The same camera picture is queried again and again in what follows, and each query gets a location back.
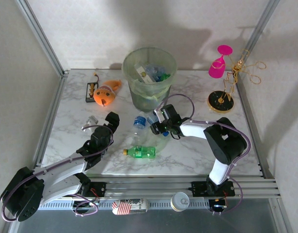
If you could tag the blue label bottle white cap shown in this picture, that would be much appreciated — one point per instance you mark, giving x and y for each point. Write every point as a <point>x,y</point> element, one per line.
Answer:
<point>153,69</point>
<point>140,121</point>

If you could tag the green plastic bottle yellow cap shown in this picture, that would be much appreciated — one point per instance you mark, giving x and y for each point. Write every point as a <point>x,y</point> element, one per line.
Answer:
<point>141,152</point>
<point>165,77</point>

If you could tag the white label bottle green cap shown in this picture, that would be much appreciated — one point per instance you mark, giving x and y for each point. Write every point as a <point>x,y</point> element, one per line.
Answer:
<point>144,74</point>

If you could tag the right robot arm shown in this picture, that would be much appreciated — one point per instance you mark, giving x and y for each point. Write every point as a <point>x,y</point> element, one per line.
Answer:
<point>195,128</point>

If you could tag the translucent green trash bin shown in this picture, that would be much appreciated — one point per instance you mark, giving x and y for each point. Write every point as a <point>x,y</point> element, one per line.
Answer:
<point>148,97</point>

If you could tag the pale green bin liner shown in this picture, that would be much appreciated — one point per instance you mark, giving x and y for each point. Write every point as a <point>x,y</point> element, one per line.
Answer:
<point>136,85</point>

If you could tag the orange plush toy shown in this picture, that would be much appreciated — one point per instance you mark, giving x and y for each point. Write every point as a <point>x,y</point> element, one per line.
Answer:
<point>106,94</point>

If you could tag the black charger board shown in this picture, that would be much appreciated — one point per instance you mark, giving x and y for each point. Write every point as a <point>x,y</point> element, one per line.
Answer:
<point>91,92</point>

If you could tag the pink plastic wine glass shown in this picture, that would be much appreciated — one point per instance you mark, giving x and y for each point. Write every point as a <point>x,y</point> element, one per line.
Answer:
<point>219,66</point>

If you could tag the crushed red striped can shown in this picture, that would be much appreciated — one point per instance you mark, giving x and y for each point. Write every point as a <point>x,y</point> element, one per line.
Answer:
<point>130,206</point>

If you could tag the perforated metal strip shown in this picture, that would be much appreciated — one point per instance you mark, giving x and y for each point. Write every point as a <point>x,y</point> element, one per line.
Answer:
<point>158,204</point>

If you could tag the silver tin can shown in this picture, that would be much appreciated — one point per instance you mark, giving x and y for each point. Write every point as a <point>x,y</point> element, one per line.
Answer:
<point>180,201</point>

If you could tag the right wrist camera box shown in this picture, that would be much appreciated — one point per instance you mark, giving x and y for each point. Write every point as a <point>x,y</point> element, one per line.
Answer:
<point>159,114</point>

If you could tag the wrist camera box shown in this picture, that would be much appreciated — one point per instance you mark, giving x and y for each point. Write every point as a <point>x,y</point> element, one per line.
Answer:
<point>159,114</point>
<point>90,122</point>

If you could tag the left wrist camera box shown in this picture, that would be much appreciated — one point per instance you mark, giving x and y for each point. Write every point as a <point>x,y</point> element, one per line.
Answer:
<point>90,122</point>

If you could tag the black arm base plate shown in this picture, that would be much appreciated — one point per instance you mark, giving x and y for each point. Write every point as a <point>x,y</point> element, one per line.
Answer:
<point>199,188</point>
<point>100,188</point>

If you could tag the aluminium side rail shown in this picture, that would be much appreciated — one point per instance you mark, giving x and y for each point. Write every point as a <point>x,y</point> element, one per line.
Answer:
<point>242,97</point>
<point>55,106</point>

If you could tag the aluminium mounting rail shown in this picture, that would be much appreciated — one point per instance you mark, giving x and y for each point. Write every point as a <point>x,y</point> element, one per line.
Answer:
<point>148,187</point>

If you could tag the aluminium frame post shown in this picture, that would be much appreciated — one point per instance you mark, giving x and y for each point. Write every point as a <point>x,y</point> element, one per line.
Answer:
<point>260,26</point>
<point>39,34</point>

